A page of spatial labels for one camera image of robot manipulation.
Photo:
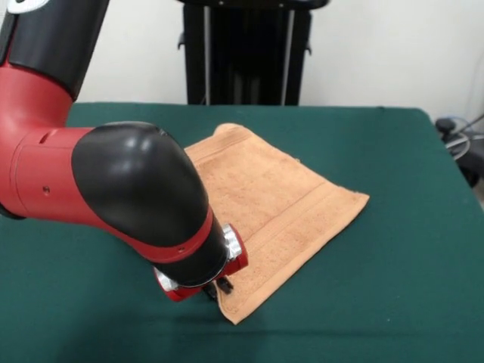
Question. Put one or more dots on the dark green table cloth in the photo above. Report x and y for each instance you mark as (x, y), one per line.
(359, 283)

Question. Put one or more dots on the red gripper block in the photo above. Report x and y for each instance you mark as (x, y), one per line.
(234, 264)

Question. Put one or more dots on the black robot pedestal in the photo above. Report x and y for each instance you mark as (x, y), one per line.
(246, 56)

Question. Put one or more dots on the tan terry towel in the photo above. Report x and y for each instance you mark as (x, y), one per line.
(272, 204)

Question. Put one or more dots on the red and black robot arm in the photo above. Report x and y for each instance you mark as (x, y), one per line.
(113, 181)

